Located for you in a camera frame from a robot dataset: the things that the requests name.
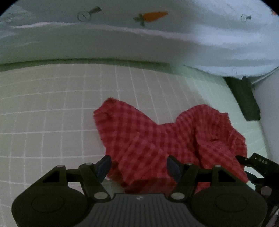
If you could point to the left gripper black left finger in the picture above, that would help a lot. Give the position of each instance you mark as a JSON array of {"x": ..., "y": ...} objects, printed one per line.
[{"x": 92, "y": 176}]

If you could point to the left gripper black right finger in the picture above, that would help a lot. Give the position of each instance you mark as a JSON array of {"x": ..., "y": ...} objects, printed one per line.
[{"x": 185, "y": 176}]

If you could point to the red checkered shorts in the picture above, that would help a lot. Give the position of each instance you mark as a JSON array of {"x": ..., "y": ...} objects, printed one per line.
[{"x": 139, "y": 147}]

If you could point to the black storage bag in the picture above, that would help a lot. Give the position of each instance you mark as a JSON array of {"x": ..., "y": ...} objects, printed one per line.
[{"x": 242, "y": 91}]

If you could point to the white carrot print duvet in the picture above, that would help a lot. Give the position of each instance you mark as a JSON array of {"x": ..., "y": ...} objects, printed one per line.
[{"x": 227, "y": 38}]

